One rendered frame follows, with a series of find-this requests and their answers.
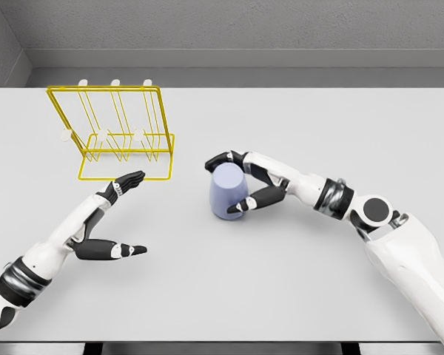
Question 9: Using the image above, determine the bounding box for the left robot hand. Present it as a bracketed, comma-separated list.
[41, 170, 148, 260]

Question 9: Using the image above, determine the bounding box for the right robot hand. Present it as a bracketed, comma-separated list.
[204, 150, 309, 215]

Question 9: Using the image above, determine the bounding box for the lavender blue cup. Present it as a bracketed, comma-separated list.
[209, 163, 249, 221]

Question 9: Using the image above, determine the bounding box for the yellow wire cup holder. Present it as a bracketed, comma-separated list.
[46, 78, 176, 182]

